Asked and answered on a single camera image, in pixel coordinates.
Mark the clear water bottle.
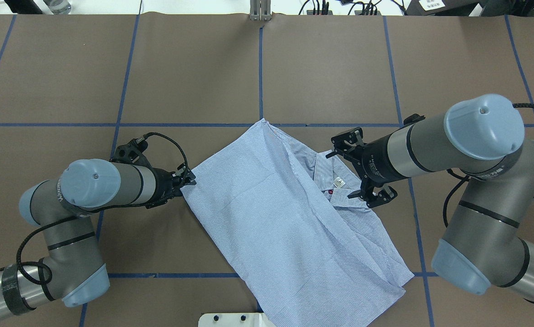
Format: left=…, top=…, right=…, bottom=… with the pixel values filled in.
left=43, top=0, right=71, bottom=15

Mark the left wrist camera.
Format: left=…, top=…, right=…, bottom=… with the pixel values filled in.
left=109, top=137, right=152, bottom=168

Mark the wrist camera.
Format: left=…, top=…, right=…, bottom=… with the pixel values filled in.
left=403, top=114, right=425, bottom=128
left=109, top=137, right=152, bottom=168

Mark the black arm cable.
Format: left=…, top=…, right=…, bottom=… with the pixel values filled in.
left=442, top=103, right=534, bottom=228
left=0, top=132, right=191, bottom=289

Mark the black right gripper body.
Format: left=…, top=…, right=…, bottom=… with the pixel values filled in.
left=357, top=136, right=396, bottom=192

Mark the aluminium frame post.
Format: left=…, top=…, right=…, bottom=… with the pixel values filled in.
left=250, top=0, right=272, bottom=21

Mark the blue striped button shirt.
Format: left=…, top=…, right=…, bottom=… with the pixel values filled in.
left=182, top=120, right=414, bottom=327

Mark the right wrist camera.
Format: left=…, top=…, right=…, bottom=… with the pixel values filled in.
left=403, top=114, right=425, bottom=128

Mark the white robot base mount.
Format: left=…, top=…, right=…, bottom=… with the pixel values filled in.
left=198, top=312, right=275, bottom=327

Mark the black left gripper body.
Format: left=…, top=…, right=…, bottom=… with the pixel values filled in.
left=146, top=167, right=185, bottom=209

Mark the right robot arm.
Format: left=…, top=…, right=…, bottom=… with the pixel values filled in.
left=327, top=94, right=534, bottom=305

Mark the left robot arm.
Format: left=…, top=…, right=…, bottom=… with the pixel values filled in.
left=0, top=159, right=196, bottom=321

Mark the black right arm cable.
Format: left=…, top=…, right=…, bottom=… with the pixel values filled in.
left=442, top=103, right=534, bottom=228

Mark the black cable bundle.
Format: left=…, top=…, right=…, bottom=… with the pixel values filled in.
left=299, top=0, right=408, bottom=16

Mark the black box with label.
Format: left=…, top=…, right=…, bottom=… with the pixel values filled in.
left=404, top=0, right=479, bottom=16

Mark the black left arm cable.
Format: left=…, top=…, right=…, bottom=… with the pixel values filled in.
left=0, top=132, right=191, bottom=289

